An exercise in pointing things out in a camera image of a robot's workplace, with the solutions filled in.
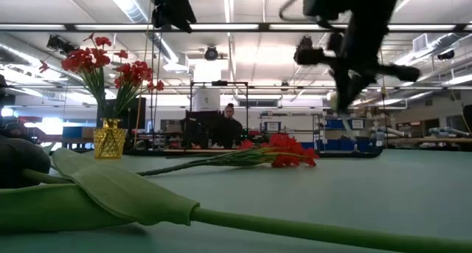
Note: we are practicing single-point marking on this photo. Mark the teal table mat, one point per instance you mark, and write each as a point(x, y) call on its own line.
point(332, 194)

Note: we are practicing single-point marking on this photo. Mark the white cabinet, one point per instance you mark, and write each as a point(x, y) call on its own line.
point(206, 98)

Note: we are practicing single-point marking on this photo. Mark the black overhead camera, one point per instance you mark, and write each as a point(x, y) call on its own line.
point(211, 54)

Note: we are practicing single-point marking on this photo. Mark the black overhead crossbeam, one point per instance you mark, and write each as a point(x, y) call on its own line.
point(265, 26)

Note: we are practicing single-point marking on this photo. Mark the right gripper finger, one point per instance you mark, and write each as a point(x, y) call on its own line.
point(357, 85)
point(341, 90)

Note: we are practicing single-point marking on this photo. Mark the yellow faceted vase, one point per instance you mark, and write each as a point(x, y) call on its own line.
point(109, 142)

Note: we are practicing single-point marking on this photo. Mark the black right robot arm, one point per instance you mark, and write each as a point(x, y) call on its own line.
point(350, 2)

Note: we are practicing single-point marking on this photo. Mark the blue storage cabinet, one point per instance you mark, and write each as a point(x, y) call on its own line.
point(339, 144)

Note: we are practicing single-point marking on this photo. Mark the person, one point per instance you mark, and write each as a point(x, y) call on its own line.
point(229, 129)

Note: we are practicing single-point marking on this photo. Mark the black ceiling-mounted device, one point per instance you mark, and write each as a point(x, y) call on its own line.
point(59, 43)
point(446, 55)

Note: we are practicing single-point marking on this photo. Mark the black metal rig frame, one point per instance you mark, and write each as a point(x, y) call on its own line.
point(220, 83)

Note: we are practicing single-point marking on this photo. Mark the black aluminium table frame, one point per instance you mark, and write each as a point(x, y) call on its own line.
point(350, 154)

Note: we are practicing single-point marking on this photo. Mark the red artificial flower bunch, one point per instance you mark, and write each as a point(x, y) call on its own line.
point(134, 70)
point(291, 160)
point(79, 59)

